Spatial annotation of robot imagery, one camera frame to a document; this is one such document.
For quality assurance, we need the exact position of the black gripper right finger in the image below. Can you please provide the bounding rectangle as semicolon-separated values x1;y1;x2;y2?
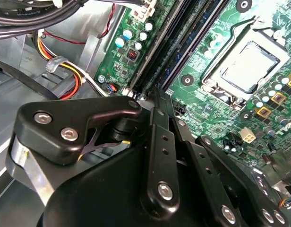
168;110;291;227

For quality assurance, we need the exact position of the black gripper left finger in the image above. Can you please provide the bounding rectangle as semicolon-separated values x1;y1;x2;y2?
5;87;181;217

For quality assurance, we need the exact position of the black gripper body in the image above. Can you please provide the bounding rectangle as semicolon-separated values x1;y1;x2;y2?
40;145;216;227

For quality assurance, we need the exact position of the RAM stick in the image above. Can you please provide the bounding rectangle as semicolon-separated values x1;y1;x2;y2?
157;0;229;90

